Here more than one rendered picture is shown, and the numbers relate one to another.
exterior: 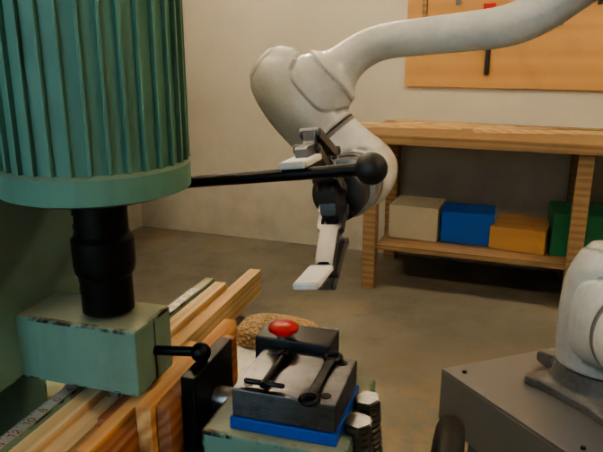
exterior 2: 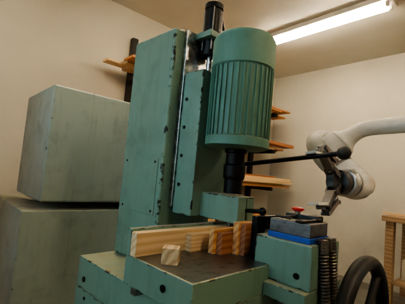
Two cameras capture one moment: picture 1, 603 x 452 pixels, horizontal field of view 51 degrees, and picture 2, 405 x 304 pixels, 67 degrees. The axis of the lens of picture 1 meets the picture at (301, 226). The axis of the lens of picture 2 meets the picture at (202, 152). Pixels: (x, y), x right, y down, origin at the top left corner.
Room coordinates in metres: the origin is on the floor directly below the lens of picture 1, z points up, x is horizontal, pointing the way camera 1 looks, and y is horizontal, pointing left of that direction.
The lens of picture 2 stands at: (-0.19, -0.12, 1.08)
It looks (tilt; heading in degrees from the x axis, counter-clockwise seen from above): 4 degrees up; 28
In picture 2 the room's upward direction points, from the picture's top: 5 degrees clockwise
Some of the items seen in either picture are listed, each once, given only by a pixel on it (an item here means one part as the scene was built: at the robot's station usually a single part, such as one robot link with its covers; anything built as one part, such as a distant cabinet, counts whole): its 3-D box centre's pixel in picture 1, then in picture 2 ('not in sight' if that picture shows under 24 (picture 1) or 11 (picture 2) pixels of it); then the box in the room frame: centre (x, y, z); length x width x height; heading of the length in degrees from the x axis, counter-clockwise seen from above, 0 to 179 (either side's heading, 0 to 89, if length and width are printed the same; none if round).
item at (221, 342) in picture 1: (236, 400); (274, 236); (0.57, 0.07, 0.95); 0.09 x 0.07 x 0.09; 163
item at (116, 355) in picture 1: (97, 346); (225, 209); (0.60, 0.21, 0.99); 0.14 x 0.07 x 0.09; 73
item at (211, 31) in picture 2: not in sight; (211, 32); (0.63, 0.33, 1.53); 0.08 x 0.08 x 0.17; 73
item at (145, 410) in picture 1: (194, 388); (259, 234); (0.61, 0.12, 0.94); 0.20 x 0.02 x 0.08; 163
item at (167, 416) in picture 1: (201, 398); (261, 237); (0.59, 0.10, 0.94); 0.16 x 0.01 x 0.07; 163
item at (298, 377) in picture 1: (298, 373); (301, 224); (0.55, 0.00, 0.99); 0.13 x 0.11 x 0.06; 163
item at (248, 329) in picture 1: (276, 326); not in sight; (0.82, 0.03, 0.91); 0.12 x 0.09 x 0.03; 73
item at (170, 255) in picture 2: not in sight; (170, 254); (0.35, 0.22, 0.92); 0.03 x 0.03 x 0.03; 25
